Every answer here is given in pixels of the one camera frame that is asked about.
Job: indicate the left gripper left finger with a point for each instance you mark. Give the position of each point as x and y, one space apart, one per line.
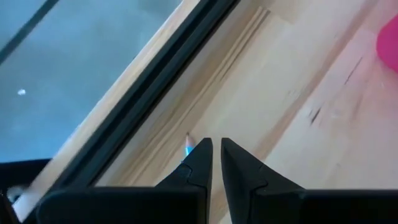
186 199

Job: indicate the small white scrap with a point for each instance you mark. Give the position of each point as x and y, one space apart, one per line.
21 91

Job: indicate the light blue pencil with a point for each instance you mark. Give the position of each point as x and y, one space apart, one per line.
188 147

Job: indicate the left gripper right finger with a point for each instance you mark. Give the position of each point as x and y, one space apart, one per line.
248 193

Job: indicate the pink plastic supply box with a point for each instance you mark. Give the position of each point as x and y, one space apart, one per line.
390 43

